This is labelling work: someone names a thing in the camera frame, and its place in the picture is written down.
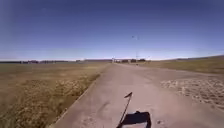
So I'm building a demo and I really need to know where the thin lamp pole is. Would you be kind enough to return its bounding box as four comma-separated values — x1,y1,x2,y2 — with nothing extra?
131,34,140,63

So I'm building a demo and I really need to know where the pale concrete path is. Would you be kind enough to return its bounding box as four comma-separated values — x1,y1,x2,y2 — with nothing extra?
49,62,224,128

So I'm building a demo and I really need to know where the dry brown grass field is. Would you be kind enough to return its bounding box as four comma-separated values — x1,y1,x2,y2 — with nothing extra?
0,62,112,128

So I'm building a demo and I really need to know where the yellow-green grass bank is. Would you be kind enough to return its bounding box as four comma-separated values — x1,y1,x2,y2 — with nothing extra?
139,55,224,75

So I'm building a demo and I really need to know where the cobbled stone strip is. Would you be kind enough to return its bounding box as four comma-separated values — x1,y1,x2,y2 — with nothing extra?
159,76,224,112

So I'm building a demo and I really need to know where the distant tree line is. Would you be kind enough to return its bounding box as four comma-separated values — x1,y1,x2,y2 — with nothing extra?
0,59,72,65

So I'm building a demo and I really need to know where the long low building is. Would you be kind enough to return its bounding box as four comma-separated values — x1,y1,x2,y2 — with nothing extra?
81,58,113,64

